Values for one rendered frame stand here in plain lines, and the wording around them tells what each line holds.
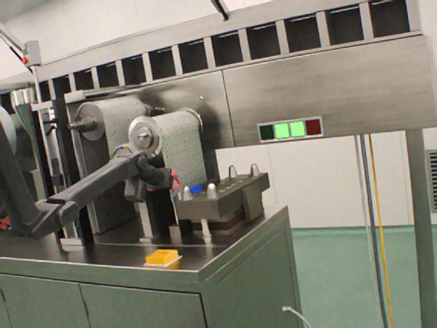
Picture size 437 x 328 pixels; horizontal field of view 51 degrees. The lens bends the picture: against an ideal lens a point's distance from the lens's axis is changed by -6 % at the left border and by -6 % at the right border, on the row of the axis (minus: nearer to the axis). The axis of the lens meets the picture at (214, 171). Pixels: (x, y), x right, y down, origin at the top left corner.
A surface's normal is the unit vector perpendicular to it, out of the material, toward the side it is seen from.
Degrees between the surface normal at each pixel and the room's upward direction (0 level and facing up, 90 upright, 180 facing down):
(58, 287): 90
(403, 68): 90
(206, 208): 90
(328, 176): 90
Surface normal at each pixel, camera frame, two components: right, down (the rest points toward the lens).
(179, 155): 0.85, -0.07
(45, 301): -0.49, 0.22
